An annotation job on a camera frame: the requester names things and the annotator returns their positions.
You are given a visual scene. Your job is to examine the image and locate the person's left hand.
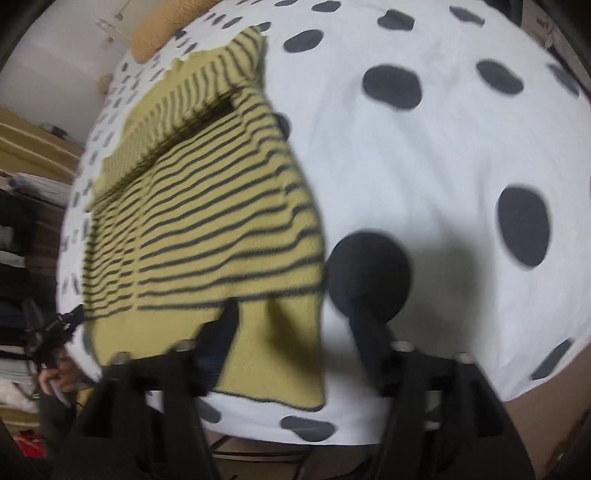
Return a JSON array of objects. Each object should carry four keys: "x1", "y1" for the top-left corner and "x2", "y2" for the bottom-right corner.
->
[{"x1": 38, "y1": 354, "x2": 93, "y2": 403}]

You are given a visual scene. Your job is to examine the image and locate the clothes on rack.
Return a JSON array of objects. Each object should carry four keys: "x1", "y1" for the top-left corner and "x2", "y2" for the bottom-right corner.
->
[{"x1": 0, "y1": 172, "x2": 71, "y2": 416}]

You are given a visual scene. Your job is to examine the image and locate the orange quilted pillow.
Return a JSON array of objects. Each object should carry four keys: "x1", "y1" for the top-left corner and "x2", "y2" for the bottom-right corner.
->
[{"x1": 131, "y1": 0, "x2": 219, "y2": 64}]

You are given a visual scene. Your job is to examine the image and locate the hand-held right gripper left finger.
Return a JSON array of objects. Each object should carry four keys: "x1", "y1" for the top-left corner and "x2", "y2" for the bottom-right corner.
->
[{"x1": 60, "y1": 300, "x2": 242, "y2": 480}]

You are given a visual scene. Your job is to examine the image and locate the yellow curtain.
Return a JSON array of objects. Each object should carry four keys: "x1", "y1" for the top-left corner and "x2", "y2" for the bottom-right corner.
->
[{"x1": 0, "y1": 107, "x2": 85, "y2": 180}]

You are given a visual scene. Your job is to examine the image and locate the yellow striped knit sweater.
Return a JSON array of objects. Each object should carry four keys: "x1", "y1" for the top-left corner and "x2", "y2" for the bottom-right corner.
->
[{"x1": 81, "y1": 25, "x2": 329, "y2": 412}]

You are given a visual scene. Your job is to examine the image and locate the bed with polka dot sheet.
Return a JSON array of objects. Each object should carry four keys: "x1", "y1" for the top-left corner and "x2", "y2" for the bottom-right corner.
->
[{"x1": 55, "y1": 0, "x2": 591, "y2": 445}]

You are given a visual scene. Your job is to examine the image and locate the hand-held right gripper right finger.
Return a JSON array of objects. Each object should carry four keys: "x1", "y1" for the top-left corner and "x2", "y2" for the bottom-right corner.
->
[{"x1": 348, "y1": 302, "x2": 536, "y2": 480}]

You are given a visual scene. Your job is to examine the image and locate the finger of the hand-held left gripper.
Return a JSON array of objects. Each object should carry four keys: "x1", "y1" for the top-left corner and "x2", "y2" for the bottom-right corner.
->
[{"x1": 27, "y1": 307, "x2": 86, "y2": 370}]

